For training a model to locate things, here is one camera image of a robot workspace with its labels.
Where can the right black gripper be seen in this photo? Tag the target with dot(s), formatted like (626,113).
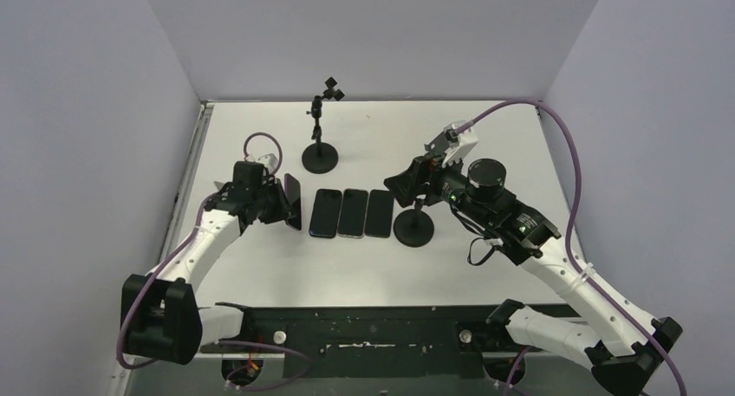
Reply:
(417,174)

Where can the black phone stand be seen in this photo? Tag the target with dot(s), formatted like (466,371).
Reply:
(414,228)
(321,157)

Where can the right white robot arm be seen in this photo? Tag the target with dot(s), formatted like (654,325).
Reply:
(619,343)

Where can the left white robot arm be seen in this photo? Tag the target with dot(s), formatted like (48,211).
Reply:
(160,318)

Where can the aluminium rail left edge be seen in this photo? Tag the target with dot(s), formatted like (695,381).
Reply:
(175,228)

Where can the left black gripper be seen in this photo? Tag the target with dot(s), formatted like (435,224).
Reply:
(282,212)

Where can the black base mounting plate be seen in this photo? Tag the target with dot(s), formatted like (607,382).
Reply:
(389,342)

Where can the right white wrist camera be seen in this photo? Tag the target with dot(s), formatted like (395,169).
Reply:
(455,142)

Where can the brown base phone stand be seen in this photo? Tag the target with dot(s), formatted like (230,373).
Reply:
(433,146)

